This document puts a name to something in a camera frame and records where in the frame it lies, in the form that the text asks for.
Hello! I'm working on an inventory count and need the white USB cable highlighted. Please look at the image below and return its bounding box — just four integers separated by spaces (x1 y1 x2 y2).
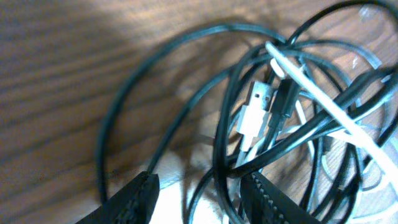
234 40 398 190

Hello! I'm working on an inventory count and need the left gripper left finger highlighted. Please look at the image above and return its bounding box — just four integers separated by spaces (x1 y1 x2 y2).
76 171 160 224

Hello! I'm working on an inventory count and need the thick black USB cable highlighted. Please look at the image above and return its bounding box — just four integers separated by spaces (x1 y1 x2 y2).
95 23 398 224

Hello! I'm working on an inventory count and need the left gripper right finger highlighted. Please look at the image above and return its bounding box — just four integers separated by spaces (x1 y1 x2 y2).
240 172 320 224

